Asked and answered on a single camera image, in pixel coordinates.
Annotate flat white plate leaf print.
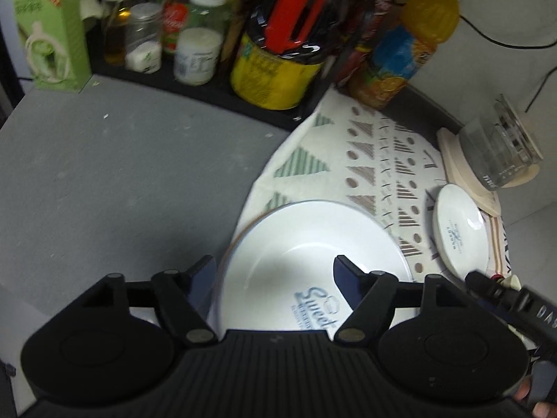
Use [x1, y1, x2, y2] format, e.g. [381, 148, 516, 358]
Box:
[208, 204, 288, 327]

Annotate black shelf rack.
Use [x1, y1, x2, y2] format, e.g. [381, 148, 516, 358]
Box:
[83, 0, 338, 131]

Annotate white paper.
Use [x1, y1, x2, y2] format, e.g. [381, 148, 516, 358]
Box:
[82, 0, 105, 23]

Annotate oil bottle with red handle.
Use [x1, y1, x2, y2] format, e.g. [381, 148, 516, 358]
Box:
[229, 0, 344, 111]

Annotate person's right hand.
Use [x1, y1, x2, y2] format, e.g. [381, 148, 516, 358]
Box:
[512, 377, 557, 418]

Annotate green carton box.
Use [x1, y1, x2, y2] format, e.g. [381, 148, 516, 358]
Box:
[11, 0, 93, 94]

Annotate small white plastic bottle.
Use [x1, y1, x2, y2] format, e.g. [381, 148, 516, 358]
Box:
[173, 27, 223, 86]

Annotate patterned fringed table cloth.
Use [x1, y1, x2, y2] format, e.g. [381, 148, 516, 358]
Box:
[204, 87, 540, 350]

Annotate small clear glass jar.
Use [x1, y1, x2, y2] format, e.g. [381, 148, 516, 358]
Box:
[125, 2, 164, 73]

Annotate orange juice bottle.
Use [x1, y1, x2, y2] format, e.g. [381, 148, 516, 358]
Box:
[348, 0, 462, 109]

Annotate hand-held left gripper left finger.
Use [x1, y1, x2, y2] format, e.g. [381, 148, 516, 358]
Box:
[77, 255, 218, 345]

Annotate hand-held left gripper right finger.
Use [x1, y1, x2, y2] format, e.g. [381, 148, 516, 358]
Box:
[333, 255, 464, 345]

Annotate black kettle cable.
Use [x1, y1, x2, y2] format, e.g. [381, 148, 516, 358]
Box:
[523, 67, 557, 114]

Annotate oil dispenser with white cap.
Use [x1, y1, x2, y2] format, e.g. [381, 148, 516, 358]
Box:
[102, 0, 145, 67]

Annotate red drink can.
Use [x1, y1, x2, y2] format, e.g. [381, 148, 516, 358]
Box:
[357, 0, 396, 51]
[337, 41, 371, 91]

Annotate sauce bottle with red label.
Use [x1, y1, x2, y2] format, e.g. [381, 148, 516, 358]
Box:
[162, 0, 195, 56]

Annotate small white plate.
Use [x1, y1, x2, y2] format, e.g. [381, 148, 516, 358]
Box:
[431, 183, 490, 280]

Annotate black power cable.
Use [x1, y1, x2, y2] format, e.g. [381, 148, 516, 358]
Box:
[459, 13, 557, 49]

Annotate deep white plate blue print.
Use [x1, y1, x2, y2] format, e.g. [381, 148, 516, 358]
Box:
[218, 200, 414, 337]

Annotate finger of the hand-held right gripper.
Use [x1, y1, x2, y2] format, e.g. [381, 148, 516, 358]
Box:
[465, 271, 525, 314]

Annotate green bottle with white cap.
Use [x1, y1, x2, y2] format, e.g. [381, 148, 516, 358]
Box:
[187, 0, 231, 36]

